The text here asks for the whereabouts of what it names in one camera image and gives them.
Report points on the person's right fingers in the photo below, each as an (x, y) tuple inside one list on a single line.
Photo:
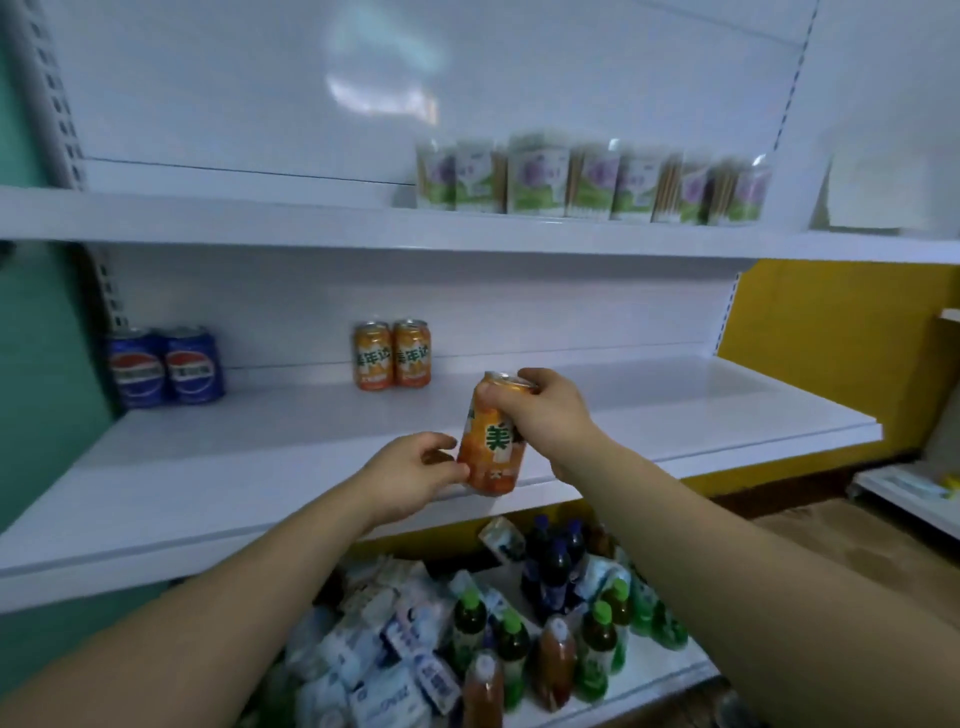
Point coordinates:
[(534, 379)]

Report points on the white drink pouch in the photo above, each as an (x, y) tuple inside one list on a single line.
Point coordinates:
[(501, 541)]

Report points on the green cap tea bottle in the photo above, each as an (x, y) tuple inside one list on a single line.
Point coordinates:
[(514, 656), (469, 626), (598, 649), (619, 604)]

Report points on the pile of white blue packets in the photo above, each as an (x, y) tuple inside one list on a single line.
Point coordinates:
[(375, 652)]

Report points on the person's left forearm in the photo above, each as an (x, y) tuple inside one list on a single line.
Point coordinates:
[(195, 630)]

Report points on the white narrow shelf board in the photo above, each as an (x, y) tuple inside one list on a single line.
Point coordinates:
[(375, 225)]

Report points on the white paper sheet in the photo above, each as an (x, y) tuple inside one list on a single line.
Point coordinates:
[(877, 187)]

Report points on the orange soda can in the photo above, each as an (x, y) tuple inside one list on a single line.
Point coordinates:
[(373, 356), (491, 446), (412, 354)]

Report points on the white wide shelf board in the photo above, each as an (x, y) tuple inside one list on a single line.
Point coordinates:
[(262, 465)]

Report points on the dark blue drink bottle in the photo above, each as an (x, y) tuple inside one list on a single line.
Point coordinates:
[(534, 559), (576, 541), (555, 581)]

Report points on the person's right forearm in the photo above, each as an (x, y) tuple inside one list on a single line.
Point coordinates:
[(750, 600)]

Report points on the person's right hand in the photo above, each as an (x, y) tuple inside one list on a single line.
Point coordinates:
[(559, 424)]

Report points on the white slotted shelf upright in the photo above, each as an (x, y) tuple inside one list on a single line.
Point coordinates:
[(56, 97), (793, 82)]

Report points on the white bottom shelf board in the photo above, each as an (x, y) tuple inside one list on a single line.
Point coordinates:
[(645, 679)]

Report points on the person's left thumb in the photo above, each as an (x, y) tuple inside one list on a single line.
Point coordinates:
[(450, 474)]

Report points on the white low side shelf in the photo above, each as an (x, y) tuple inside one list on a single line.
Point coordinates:
[(907, 491)]

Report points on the brown tea bottle pink cap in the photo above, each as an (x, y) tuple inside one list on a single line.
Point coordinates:
[(484, 694), (555, 667)]

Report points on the green plastic bottle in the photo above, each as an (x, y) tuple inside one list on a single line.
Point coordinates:
[(666, 626)]

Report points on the person's left hand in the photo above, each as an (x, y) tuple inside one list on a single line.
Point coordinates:
[(401, 480)]

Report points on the blue soda can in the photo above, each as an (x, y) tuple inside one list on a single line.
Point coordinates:
[(136, 369), (193, 366)]

